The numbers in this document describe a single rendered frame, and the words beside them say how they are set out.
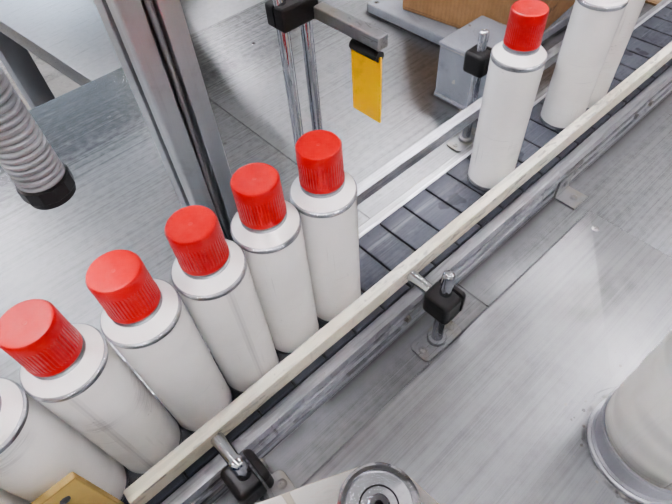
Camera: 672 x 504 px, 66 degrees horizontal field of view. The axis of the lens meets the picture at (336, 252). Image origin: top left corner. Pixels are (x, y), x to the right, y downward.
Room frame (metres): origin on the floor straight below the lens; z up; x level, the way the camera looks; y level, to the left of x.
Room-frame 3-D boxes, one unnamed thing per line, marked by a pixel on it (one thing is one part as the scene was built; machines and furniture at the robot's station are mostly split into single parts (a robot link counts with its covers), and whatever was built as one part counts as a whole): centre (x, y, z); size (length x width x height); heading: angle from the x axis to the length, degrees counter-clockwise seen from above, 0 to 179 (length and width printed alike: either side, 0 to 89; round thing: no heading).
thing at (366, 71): (0.33, -0.03, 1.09); 0.03 x 0.01 x 0.06; 38
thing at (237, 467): (0.13, 0.09, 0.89); 0.06 x 0.03 x 0.12; 38
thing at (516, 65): (0.44, -0.19, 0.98); 0.05 x 0.05 x 0.20
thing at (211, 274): (0.22, 0.09, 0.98); 0.05 x 0.05 x 0.20
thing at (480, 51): (0.55, -0.21, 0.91); 0.07 x 0.03 x 0.16; 38
